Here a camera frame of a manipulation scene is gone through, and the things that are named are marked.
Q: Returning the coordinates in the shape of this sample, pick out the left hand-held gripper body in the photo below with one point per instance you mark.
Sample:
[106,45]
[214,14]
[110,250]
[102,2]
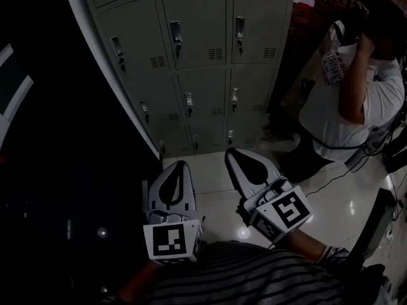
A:
[168,241]

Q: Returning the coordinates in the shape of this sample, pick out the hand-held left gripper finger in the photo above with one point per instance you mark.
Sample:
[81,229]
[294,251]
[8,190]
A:
[190,189]
[154,189]

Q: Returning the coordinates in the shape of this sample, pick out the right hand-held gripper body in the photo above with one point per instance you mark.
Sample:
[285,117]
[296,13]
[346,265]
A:
[286,213]

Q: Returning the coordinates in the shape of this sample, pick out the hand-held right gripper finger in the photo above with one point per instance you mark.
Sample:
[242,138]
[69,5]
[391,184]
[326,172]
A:
[268,165]
[238,180]

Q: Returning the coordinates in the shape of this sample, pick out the grey locker door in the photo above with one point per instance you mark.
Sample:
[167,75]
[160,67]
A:
[114,71]

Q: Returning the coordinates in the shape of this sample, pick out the person's right forearm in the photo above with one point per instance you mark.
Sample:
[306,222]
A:
[302,243]

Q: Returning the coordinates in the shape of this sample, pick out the person's left forearm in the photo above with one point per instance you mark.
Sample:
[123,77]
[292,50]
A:
[140,278]

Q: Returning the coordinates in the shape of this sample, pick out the grey metal locker cabinet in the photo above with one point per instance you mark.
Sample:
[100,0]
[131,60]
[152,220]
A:
[203,84]

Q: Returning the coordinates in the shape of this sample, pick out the person's striped shirt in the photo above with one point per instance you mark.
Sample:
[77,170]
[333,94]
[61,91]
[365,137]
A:
[241,278]

